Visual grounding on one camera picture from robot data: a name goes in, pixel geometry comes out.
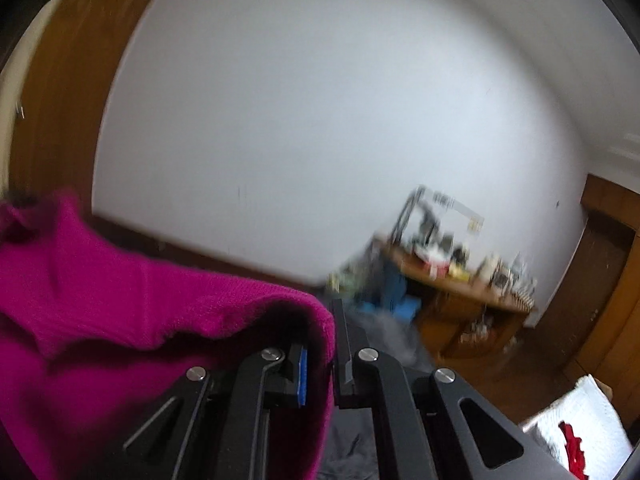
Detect magenta knit sweater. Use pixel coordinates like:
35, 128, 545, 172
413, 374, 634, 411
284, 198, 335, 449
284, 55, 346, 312
1, 193, 334, 479

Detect dark grey bed sheet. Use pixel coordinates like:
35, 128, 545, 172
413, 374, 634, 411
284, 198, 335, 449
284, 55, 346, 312
317, 299, 436, 479

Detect wooden desk with clutter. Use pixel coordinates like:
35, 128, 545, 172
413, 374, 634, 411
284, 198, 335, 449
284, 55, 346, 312
375, 240, 534, 360

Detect blue bag under desk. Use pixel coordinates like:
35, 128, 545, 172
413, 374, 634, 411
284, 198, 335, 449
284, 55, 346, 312
357, 256, 421, 323

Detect white cloth with red item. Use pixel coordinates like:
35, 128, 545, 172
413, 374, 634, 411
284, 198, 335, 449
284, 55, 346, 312
520, 375, 634, 479

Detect brown wooden wardrobe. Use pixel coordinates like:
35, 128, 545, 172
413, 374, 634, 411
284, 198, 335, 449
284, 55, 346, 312
536, 174, 639, 426

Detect brown wooden door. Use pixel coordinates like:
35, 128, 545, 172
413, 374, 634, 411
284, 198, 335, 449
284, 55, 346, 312
9, 0, 152, 205

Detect metal frame on desk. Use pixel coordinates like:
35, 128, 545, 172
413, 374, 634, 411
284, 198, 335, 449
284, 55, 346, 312
387, 185, 485, 247

